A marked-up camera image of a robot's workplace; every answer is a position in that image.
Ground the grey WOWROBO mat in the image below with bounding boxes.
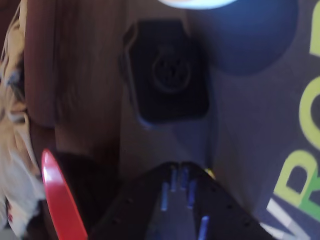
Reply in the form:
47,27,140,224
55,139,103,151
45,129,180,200
119,0,320,240

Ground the small white bowl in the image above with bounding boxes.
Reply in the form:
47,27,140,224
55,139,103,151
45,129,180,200
154,0,238,11

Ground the yellow wire paper clip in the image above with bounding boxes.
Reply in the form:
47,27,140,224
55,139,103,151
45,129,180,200
204,167,216,180

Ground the black plastic block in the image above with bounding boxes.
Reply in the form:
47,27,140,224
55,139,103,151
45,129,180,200
119,19,211,126

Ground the black gripper finger with blue pads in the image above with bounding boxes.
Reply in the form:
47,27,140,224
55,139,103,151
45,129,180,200
180,161,274,240

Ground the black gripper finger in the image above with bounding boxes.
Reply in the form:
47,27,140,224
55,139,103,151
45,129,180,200
87,161,179,240

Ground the red bowl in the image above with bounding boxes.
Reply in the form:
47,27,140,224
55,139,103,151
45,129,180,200
40,148,89,240

